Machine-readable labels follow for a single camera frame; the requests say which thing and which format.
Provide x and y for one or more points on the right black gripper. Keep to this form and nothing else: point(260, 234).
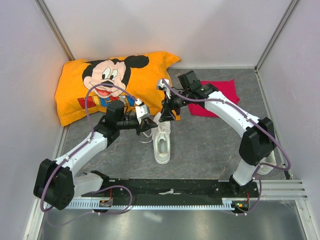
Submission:
point(167, 107)

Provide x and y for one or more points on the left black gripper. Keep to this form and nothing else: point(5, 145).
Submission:
point(152, 124)

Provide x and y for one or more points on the white sneaker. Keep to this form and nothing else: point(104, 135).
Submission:
point(160, 138)
point(267, 164)

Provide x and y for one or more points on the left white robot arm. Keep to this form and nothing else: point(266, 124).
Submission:
point(56, 182)

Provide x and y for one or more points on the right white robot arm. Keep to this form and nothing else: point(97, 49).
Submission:
point(256, 147)

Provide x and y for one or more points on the orange Mickey Mouse pillow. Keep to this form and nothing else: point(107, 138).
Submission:
point(90, 86)

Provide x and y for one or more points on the red folded cloth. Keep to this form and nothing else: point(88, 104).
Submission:
point(228, 88)

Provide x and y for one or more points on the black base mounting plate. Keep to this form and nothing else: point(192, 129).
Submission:
point(173, 191)

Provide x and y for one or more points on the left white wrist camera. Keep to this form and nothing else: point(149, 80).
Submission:
point(142, 111)

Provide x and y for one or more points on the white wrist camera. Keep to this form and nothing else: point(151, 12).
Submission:
point(163, 84)
point(142, 111)

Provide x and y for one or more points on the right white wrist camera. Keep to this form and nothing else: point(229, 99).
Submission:
point(163, 84)

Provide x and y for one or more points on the grey slotted cable duct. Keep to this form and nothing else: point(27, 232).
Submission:
point(100, 204)

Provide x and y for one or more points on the aluminium rail frame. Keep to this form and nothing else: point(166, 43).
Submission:
point(280, 212)

